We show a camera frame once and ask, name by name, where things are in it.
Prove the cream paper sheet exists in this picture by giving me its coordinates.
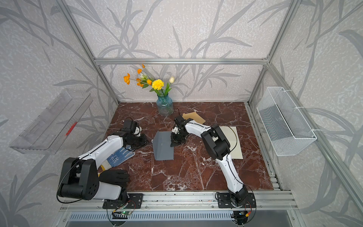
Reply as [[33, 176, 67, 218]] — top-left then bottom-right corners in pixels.
[[220, 126, 244, 159]]

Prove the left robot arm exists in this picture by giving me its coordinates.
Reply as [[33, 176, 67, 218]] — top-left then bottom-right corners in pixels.
[[57, 120, 147, 202]]

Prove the clear plastic wall tray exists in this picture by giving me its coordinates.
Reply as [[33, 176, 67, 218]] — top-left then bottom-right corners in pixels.
[[9, 89, 93, 155]]

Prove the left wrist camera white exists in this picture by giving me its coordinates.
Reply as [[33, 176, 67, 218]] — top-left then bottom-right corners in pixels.
[[134, 126, 142, 136]]

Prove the blue glass vase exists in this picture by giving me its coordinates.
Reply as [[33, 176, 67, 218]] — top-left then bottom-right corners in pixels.
[[156, 95, 174, 116]]

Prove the left green circuit board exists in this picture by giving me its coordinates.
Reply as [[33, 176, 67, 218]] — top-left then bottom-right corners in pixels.
[[111, 210, 134, 220]]

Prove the white wire mesh basket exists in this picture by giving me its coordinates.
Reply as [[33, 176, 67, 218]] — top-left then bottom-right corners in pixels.
[[257, 87, 317, 157]]

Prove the brown kraft envelope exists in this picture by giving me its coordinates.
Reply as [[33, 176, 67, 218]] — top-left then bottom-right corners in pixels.
[[182, 112, 206, 124]]

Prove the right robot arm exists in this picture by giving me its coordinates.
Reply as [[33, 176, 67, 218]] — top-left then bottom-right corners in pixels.
[[171, 115, 248, 207]]

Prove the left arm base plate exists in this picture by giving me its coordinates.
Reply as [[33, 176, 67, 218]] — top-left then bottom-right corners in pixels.
[[102, 193, 144, 210]]

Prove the black glove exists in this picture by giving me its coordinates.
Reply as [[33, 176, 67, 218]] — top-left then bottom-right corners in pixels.
[[99, 169, 130, 187]]

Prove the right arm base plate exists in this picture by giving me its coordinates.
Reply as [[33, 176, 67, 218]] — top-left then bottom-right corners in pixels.
[[215, 192, 256, 209]]

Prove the blue dotted work glove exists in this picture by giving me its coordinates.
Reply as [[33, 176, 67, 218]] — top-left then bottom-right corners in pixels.
[[107, 145, 135, 167]]

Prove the yellow orange flower bouquet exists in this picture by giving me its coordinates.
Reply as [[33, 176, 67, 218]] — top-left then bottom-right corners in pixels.
[[123, 64, 175, 97]]

